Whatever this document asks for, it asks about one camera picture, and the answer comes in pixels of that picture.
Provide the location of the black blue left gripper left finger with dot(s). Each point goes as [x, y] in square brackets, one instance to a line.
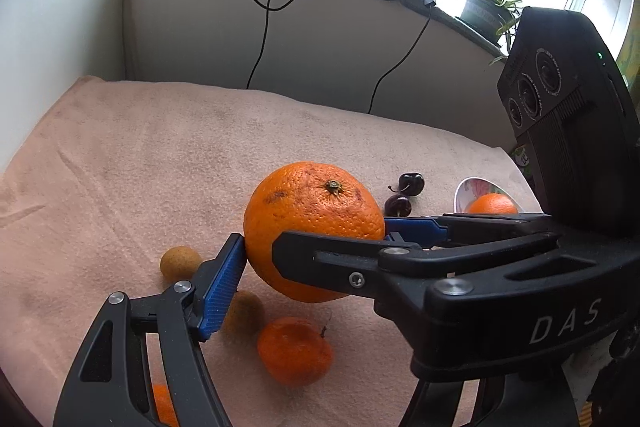
[133, 342]

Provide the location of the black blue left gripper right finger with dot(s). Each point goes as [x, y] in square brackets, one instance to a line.
[505, 314]

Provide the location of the potted green plant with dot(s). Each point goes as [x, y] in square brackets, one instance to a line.
[494, 20]

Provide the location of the small orange kumquat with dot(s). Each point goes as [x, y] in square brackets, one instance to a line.
[165, 410]

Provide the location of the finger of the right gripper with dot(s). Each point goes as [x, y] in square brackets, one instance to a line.
[460, 229]

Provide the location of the black camera box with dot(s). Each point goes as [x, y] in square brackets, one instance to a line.
[571, 110]

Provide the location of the large orange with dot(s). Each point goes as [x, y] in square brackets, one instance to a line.
[312, 198]

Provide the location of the medium tangerine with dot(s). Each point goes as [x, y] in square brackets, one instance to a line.
[294, 351]

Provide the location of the dark cherry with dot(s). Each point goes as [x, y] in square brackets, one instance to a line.
[397, 206]
[409, 184]

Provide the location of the white floral plate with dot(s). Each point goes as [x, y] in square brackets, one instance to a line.
[471, 189]

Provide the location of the brown longan fruit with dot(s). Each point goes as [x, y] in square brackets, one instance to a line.
[179, 263]
[246, 315]

